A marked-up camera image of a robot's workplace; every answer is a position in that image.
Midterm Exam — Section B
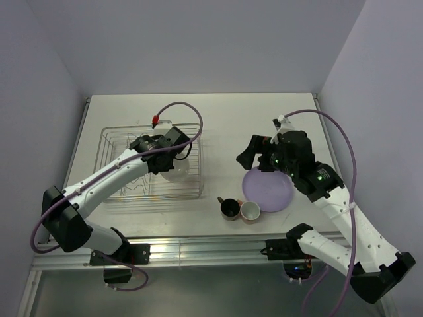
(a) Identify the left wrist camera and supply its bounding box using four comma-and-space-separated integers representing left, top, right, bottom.
151, 114, 173, 135

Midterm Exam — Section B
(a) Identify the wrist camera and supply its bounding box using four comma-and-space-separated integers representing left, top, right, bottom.
151, 114, 173, 135
271, 115, 295, 144

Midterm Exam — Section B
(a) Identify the black mug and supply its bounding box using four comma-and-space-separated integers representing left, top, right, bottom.
217, 197, 241, 221

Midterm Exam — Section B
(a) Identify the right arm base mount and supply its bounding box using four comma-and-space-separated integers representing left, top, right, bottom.
260, 238, 326, 284

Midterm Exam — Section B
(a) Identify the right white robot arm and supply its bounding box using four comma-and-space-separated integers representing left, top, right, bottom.
236, 131, 416, 304

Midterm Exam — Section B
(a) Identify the purple plate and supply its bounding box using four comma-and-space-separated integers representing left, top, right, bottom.
242, 167, 294, 213

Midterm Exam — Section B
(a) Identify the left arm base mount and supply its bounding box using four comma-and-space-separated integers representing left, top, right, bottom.
89, 243, 151, 291

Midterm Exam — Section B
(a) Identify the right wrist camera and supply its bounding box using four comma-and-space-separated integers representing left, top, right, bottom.
271, 115, 295, 144

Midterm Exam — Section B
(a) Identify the wire dish rack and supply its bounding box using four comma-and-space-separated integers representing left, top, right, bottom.
94, 125, 203, 213

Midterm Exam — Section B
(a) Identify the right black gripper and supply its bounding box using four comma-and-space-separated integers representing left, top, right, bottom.
236, 133, 297, 176

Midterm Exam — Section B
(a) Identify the white bowl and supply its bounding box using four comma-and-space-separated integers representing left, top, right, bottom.
160, 158, 190, 182

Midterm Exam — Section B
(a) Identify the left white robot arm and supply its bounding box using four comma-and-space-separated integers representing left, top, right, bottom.
42, 127, 192, 264

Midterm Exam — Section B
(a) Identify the pink mug white inside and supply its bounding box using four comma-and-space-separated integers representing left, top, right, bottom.
237, 199, 261, 224

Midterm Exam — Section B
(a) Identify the aluminium rail frame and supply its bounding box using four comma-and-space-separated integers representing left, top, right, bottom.
30, 234, 285, 271

